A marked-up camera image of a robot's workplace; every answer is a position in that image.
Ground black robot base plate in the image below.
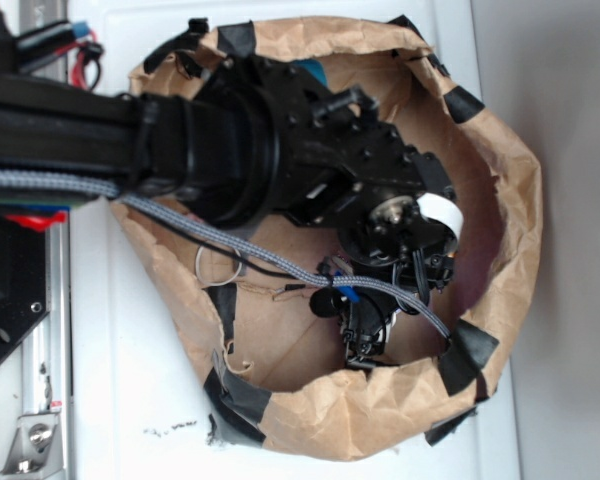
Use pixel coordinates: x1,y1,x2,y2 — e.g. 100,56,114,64
0,218,48,366

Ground metal corner bracket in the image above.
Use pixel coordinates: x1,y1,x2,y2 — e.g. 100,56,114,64
0,413,64,479

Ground grey braided cable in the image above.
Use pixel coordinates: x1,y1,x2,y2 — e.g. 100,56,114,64
0,168,452,341

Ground red and black wires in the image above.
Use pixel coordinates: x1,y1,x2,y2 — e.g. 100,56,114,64
0,0,105,94

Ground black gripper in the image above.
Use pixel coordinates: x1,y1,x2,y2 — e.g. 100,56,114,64
289,119,464,371

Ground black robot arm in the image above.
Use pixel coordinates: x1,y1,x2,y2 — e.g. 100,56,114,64
0,55,463,367

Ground white rubber band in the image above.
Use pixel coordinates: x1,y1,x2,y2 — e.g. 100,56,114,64
194,246,242,287

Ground brown paper bag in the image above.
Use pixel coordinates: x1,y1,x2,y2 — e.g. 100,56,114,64
112,16,543,461

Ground aluminium frame rail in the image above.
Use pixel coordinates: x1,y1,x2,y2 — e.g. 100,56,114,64
22,224,75,479

